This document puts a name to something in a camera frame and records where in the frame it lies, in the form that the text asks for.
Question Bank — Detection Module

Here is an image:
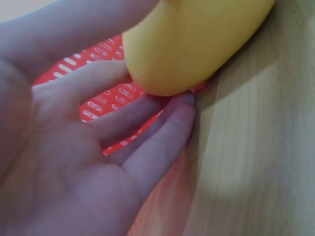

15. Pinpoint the person's left hand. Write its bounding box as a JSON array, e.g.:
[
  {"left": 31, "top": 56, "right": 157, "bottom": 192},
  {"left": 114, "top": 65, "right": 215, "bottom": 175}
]
[{"left": 0, "top": 0, "right": 197, "bottom": 236}]

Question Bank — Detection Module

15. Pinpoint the smooth yellow toy fruit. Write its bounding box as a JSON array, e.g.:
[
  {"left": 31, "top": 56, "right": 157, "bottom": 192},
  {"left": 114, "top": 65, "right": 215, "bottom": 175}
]
[{"left": 122, "top": 0, "right": 276, "bottom": 97}]

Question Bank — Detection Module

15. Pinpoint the red slotted plastic basket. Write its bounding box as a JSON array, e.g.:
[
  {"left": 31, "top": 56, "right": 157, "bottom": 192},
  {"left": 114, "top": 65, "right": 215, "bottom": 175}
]
[{"left": 31, "top": 33, "right": 210, "bottom": 157}]

